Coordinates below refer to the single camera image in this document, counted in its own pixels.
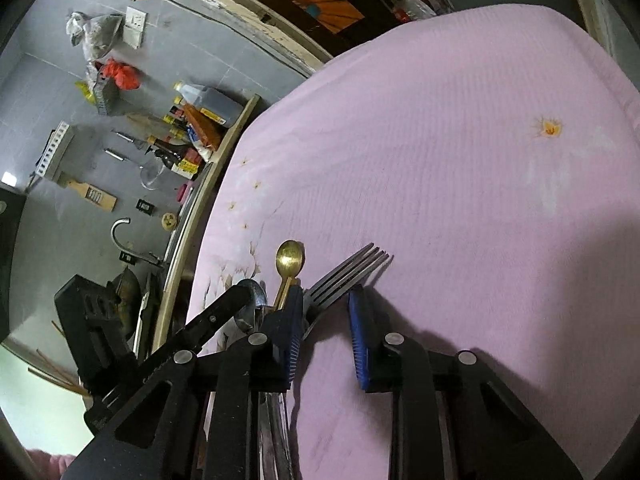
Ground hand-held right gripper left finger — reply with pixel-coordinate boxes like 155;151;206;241
60;285;306;480

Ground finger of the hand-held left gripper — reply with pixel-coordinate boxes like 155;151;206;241
176;285;258;356

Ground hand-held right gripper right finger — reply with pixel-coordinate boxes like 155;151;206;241
348;284;583;480

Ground large silver spoon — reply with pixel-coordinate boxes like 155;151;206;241
234;280;269;333

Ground wooden chopstick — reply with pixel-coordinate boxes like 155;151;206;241
27;366;76;390
37;349;86;395

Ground silver fork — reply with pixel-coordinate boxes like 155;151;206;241
302;243;391;333

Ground gold spoon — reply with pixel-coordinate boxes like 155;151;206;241
272;240;306;311

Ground black wok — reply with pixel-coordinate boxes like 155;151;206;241
107;265;146;346

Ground chrome faucet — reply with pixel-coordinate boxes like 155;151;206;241
111;217;163;266

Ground black range hood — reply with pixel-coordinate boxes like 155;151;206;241
0;187;26;343

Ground wooden grater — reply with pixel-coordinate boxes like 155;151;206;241
62;176;118;212

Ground beige kitchen counter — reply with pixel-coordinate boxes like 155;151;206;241
152;92;261;356

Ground metal strainer ladle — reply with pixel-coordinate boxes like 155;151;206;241
103;147;166;191

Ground dark pump bottle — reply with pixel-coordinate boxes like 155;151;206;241
142;145;198;177

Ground pink floral tablecloth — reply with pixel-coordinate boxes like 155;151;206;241
185;5;640;480

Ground white seasoning packet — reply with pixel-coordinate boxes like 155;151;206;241
187;127;213;163

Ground metal peeler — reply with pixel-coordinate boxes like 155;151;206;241
114;130;151;148

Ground large dark vinegar jug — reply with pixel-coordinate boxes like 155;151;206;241
173;81;246;127

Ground red plastic bag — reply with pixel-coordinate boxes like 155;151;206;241
97;58;140;90

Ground clear bag of dried goods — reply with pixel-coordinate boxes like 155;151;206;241
66;11;125;61

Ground orange printed poster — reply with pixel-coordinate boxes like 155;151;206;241
295;0;366;36

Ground plastic bags on floor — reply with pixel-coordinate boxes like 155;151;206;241
390;0;451;23

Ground white wall rack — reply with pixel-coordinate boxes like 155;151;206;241
35;121;76;181

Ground grey wall shelf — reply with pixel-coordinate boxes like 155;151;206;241
89;72;121;116

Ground weathered door frame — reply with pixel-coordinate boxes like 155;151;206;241
150;0;640;126

